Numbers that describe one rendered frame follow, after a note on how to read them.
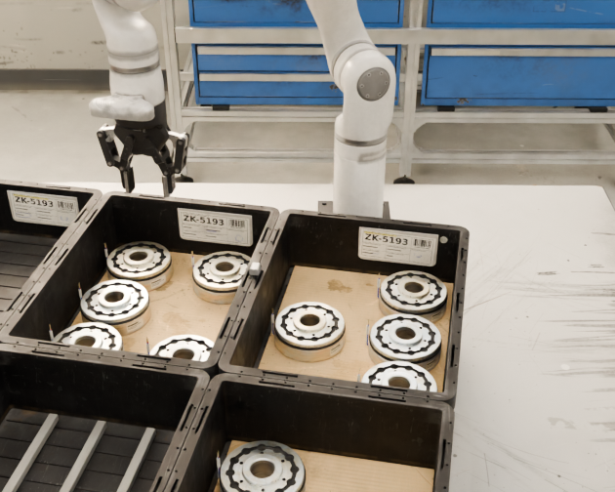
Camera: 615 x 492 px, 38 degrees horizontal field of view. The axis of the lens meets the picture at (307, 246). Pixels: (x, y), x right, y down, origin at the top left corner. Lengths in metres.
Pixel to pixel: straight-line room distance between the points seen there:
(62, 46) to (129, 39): 2.97
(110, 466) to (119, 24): 0.58
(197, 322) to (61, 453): 0.30
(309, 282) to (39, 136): 2.57
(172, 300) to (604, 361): 0.71
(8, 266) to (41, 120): 2.49
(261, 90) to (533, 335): 1.86
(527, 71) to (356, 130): 1.79
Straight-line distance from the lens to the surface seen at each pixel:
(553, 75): 3.30
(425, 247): 1.43
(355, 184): 1.59
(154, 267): 1.45
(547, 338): 1.60
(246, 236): 1.48
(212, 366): 1.15
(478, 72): 3.24
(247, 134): 3.76
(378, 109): 1.53
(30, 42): 4.26
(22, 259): 1.58
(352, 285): 1.45
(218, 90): 3.24
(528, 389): 1.49
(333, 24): 1.51
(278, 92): 3.23
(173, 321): 1.39
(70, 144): 3.79
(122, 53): 1.27
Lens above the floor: 1.68
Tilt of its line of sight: 34 degrees down
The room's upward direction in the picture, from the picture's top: straight up
